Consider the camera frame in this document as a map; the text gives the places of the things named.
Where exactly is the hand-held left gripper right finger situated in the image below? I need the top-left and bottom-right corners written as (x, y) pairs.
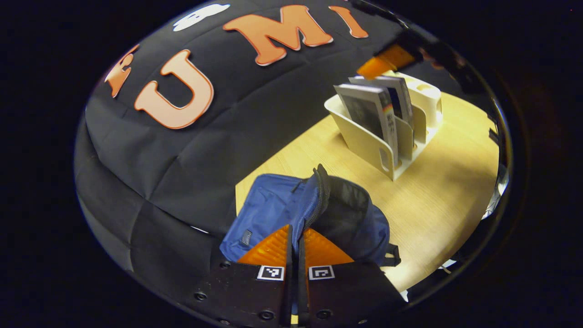
top-left (298, 228), bottom-right (408, 328)

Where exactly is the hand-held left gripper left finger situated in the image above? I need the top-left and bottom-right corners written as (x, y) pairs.
top-left (191, 223), bottom-right (294, 328)

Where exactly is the blue cover book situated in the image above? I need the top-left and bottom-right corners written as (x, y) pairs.
top-left (348, 75), bottom-right (414, 129)

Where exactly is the grey cover book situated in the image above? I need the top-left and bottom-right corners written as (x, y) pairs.
top-left (334, 83), bottom-right (399, 164)

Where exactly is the white bookshelf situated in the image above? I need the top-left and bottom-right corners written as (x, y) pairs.
top-left (324, 72), bottom-right (443, 182)

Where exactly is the blue schoolbag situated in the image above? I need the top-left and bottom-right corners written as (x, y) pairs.
top-left (220, 164), bottom-right (401, 269)

